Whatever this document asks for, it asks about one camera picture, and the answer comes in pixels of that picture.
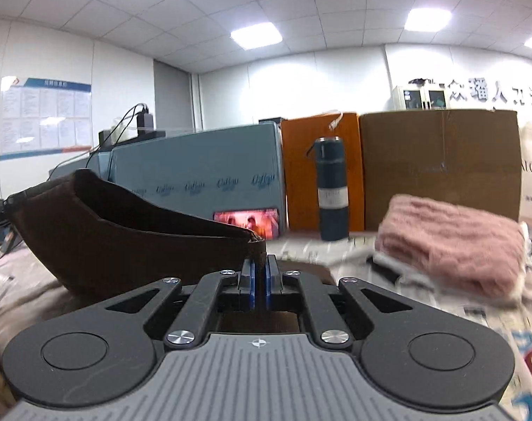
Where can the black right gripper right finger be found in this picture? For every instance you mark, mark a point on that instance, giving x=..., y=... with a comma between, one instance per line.
x=312, y=301

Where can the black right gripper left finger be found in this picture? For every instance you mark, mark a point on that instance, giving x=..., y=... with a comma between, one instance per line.
x=224, y=292

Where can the brown leather jacket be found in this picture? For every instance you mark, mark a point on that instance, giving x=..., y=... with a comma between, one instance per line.
x=99, y=239

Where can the smartphone with lit screen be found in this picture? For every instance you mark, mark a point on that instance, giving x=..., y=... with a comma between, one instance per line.
x=263, y=222

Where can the black folded garment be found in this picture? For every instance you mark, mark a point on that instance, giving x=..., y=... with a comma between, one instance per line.
x=382, y=271

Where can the dark teal thermos bottle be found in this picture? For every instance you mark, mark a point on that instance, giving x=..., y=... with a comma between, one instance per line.
x=332, y=188

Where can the blue-grey printed box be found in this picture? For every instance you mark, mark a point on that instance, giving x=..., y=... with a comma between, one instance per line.
x=230, y=169

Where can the pink knitted sweater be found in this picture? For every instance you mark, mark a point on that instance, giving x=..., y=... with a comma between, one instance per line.
x=455, y=246

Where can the black power adapter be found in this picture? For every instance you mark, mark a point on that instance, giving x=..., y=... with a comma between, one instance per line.
x=144, y=120

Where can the brown cardboard box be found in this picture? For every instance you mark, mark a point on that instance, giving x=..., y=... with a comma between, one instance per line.
x=468, y=157

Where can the glass door cabinet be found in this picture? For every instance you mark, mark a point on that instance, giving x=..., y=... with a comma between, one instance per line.
x=420, y=94

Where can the cartoon printed white cloth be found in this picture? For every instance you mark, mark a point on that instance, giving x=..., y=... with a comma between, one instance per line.
x=512, y=321

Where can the blue wall notice board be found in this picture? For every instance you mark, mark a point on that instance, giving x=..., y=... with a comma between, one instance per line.
x=44, y=117

